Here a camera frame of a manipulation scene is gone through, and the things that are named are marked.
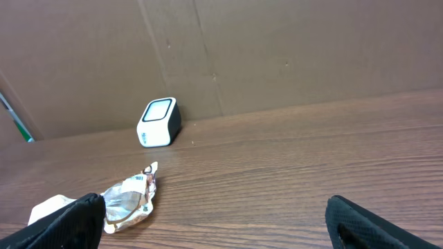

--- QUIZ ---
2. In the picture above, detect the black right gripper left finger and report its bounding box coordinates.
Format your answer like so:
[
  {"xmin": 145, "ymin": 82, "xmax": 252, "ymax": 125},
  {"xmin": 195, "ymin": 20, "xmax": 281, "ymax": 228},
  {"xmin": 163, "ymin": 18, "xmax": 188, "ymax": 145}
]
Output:
[{"xmin": 1, "ymin": 193, "xmax": 106, "ymax": 249}]

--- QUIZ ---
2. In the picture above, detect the white barcode scanner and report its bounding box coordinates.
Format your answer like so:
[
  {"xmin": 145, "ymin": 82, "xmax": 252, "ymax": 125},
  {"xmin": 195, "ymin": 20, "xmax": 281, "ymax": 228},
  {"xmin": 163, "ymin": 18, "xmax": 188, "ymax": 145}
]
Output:
[{"xmin": 136, "ymin": 97, "xmax": 181, "ymax": 148}]

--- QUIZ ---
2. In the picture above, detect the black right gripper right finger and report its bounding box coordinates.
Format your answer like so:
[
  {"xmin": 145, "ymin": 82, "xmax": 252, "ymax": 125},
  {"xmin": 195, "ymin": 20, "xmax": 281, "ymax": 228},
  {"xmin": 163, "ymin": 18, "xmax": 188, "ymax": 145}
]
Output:
[{"xmin": 325, "ymin": 195, "xmax": 438, "ymax": 249}]

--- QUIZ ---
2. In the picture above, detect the beige brown snack bag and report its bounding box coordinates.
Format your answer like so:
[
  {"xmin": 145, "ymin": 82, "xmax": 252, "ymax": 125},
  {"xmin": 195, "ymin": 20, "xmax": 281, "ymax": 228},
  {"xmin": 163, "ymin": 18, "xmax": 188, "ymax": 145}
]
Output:
[{"xmin": 28, "ymin": 162, "xmax": 159, "ymax": 234}]

